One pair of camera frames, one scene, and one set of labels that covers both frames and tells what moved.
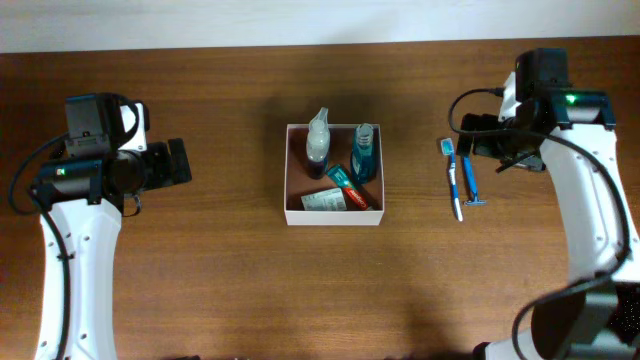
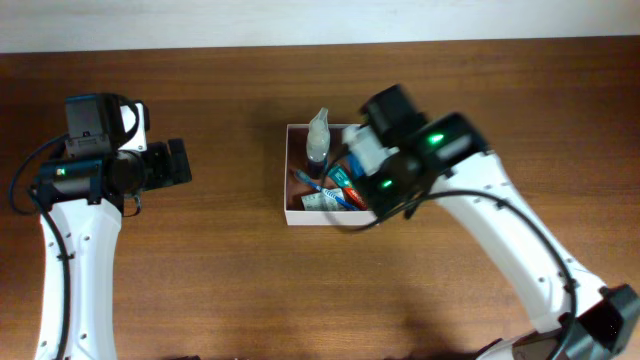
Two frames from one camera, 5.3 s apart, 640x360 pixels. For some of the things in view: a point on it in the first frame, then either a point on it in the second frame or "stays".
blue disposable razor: [469, 170] -> [356, 168]
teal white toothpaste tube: [350, 190] stays
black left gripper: [178, 161] stays
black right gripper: [465, 135] -> [375, 201]
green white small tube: [328, 200] stays
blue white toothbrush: [448, 150] -> [302, 177]
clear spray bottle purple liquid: [318, 145] stays
